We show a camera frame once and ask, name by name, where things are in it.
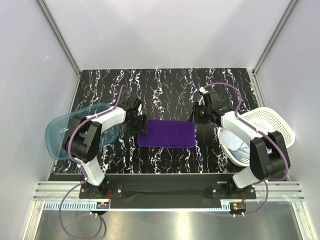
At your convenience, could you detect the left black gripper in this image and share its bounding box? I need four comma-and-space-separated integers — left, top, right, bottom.
125, 113, 147, 138

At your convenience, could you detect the purple towel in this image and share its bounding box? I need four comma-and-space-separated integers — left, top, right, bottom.
137, 119, 196, 149

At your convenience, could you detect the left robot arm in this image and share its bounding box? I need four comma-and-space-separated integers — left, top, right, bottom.
62, 96, 147, 198

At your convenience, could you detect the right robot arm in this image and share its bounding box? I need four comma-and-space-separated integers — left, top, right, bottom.
189, 88, 291, 199

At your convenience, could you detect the light blue towel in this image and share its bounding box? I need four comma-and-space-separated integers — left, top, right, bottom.
219, 128, 250, 163

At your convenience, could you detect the white perforated laundry basket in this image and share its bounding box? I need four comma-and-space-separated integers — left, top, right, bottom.
217, 107, 295, 167

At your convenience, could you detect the blue transparent plastic bin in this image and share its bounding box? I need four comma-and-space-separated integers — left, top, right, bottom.
45, 103, 120, 161

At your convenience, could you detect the left orange connector box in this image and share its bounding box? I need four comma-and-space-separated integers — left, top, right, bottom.
96, 201, 110, 210

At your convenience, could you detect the orange connector box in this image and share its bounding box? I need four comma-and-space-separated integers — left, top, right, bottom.
96, 201, 110, 210
230, 202, 247, 212

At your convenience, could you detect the right orange connector box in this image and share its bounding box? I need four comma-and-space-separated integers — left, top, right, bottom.
230, 202, 247, 212

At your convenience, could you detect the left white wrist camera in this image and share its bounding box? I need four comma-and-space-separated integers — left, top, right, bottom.
136, 104, 143, 116

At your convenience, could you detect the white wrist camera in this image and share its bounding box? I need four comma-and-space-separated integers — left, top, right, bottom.
198, 87, 209, 106
136, 104, 143, 116

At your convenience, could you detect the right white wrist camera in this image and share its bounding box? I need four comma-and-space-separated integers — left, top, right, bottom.
198, 87, 209, 106

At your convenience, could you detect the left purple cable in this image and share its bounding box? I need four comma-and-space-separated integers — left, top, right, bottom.
58, 84, 131, 237

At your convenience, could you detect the white slotted cable duct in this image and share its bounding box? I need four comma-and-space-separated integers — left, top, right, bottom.
44, 200, 231, 212

